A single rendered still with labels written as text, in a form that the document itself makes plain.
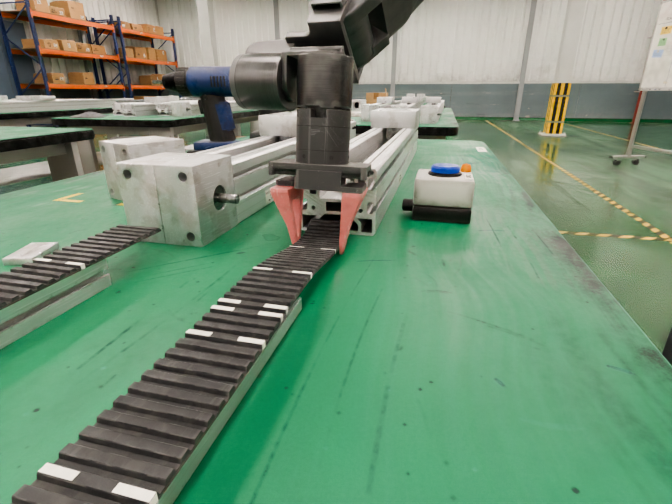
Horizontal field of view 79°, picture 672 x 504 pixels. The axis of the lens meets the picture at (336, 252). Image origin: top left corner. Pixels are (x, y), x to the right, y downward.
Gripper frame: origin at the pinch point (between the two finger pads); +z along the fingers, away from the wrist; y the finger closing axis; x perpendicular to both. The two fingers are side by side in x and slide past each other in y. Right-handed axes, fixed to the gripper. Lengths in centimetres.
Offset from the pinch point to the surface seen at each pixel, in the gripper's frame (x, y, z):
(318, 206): -6.6, 1.6, -3.1
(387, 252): -1.0, -7.8, 0.5
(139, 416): 29.8, 2.2, 0.7
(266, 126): -39.2, 19.7, -12.9
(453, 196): -13.2, -15.7, -4.7
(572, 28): -959, -324, -242
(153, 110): -250, 180, -22
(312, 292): 10.0, -1.5, 1.8
